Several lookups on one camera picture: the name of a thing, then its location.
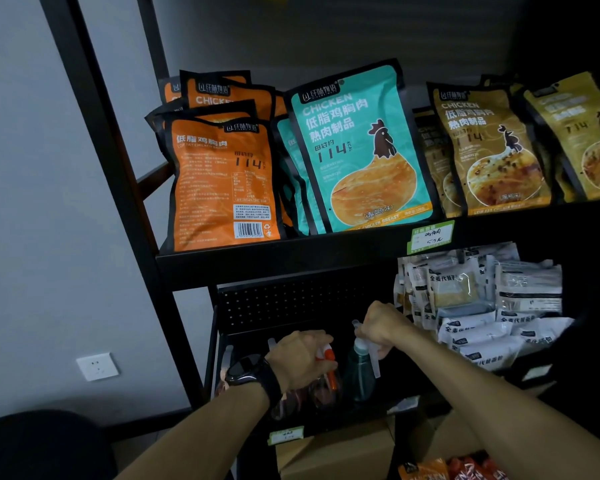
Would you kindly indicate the person's right hand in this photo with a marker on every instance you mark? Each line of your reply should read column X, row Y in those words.
column 387, row 322

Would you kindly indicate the person's left hand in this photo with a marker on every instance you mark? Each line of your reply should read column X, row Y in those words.
column 295, row 359

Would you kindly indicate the person's left fingers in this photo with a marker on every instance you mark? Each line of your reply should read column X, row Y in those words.
column 320, row 344

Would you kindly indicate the person's right fingers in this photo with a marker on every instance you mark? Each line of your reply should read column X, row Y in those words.
column 372, row 327

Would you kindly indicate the spray bottle with orange trigger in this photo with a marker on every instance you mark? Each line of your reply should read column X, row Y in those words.
column 331, row 377

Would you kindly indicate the teal spray bottle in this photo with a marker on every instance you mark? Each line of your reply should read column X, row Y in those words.
column 360, row 377

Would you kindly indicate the person's left forearm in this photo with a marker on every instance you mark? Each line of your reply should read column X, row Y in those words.
column 205, row 434

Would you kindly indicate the person's right forearm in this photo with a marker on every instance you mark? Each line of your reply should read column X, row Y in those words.
column 505, row 409

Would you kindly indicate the black wrist watch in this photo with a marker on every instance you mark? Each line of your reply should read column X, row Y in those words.
column 252, row 374

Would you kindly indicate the white shelf label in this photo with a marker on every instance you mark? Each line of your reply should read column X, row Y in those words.
column 404, row 404
column 537, row 372

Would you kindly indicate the black metal shelf rack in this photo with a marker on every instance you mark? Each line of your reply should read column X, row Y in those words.
column 300, row 254

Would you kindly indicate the small green price label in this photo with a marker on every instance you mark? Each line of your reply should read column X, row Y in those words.
column 286, row 435

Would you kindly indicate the green shelf price label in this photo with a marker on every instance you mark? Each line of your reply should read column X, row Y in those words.
column 430, row 237

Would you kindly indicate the large cardboard box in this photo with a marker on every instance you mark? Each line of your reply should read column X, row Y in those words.
column 340, row 452

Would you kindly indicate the pile of white food packets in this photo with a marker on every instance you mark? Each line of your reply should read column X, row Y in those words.
column 485, row 304

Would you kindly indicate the orange snack packet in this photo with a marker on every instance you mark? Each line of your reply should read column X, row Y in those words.
column 422, row 470

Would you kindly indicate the yellow chicken packet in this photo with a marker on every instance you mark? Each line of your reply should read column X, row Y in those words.
column 485, row 144
column 575, row 129
column 435, row 164

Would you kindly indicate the red snack packet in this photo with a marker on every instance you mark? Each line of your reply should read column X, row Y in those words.
column 475, row 469

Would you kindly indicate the large teal chicken packet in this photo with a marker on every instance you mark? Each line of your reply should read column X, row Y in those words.
column 360, row 144

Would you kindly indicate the large orange chicken packet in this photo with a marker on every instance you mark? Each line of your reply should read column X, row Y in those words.
column 220, row 189

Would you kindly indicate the black chair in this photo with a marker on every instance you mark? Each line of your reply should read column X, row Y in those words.
column 40, row 447

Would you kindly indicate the white wall socket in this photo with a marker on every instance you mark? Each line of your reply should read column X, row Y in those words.
column 97, row 366

